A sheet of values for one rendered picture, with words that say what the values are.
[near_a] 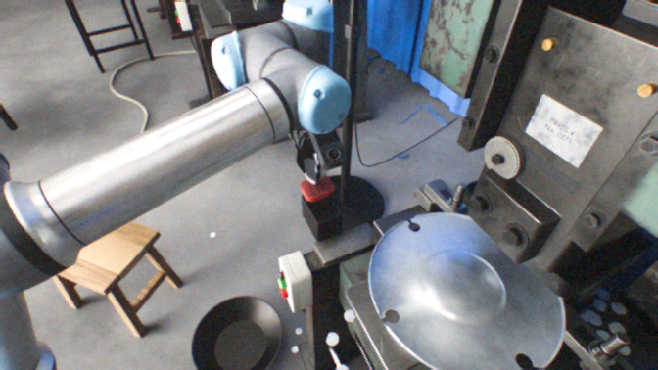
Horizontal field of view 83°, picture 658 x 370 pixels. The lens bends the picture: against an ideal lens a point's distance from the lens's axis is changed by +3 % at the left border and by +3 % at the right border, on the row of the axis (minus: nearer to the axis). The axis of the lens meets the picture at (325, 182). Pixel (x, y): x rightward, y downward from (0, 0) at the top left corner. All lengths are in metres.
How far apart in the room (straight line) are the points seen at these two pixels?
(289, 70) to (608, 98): 0.32
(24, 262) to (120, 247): 0.97
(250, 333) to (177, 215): 0.70
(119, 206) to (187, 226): 1.40
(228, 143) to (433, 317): 0.38
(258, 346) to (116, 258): 0.55
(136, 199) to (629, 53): 0.46
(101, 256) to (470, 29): 1.21
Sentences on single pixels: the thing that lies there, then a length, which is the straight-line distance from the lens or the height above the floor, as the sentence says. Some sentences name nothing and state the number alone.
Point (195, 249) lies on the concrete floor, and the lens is 1.70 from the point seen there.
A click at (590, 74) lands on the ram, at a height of 1.13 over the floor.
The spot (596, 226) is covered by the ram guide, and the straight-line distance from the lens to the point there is 0.43.
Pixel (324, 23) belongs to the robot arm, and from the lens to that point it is 0.59.
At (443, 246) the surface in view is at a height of 0.78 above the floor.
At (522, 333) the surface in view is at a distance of 0.63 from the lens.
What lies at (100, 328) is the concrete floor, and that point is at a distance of 1.64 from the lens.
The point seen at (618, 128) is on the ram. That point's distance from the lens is 0.44.
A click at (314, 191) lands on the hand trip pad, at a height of 0.75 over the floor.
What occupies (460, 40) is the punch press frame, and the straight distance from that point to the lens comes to 0.49.
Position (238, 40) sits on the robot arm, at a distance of 0.54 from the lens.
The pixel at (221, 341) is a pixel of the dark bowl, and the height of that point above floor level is 0.00.
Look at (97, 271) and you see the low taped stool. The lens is 1.34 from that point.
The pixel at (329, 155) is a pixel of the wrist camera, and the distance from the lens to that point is 0.64.
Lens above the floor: 1.30
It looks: 44 degrees down
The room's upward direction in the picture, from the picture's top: straight up
